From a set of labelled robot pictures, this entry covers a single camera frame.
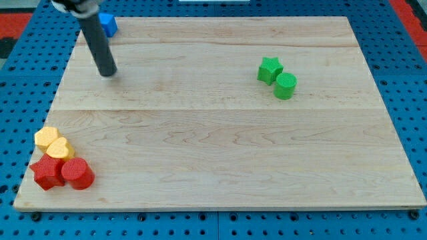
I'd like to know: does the green circle block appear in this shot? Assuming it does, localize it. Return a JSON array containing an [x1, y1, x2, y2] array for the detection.
[[274, 73, 298, 100]]

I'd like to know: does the wooden board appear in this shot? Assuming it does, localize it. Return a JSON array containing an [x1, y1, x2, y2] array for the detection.
[[14, 17, 426, 212]]

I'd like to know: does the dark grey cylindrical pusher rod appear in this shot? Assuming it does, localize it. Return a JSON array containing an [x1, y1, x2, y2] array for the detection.
[[78, 13, 117, 77]]

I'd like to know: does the red circle block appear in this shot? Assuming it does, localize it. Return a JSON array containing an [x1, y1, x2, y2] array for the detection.
[[61, 157, 95, 190]]

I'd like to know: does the green star block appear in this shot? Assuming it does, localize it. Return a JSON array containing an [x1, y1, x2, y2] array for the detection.
[[257, 57, 284, 85]]

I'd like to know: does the blue triangle block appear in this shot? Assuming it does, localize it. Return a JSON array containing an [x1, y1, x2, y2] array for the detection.
[[98, 13, 118, 37]]

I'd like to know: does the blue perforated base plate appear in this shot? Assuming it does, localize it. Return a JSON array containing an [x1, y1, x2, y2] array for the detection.
[[1, 0, 426, 239]]

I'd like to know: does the silver rod mount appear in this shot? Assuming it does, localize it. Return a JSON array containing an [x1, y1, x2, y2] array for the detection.
[[51, 0, 101, 18]]

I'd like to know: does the red star block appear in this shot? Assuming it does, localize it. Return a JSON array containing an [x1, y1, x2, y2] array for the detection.
[[29, 154, 65, 191]]

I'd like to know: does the yellow heart block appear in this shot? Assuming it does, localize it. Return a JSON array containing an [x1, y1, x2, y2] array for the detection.
[[46, 137, 75, 161]]

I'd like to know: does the yellow hexagon block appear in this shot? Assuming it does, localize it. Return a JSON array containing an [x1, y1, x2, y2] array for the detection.
[[34, 127, 62, 153]]

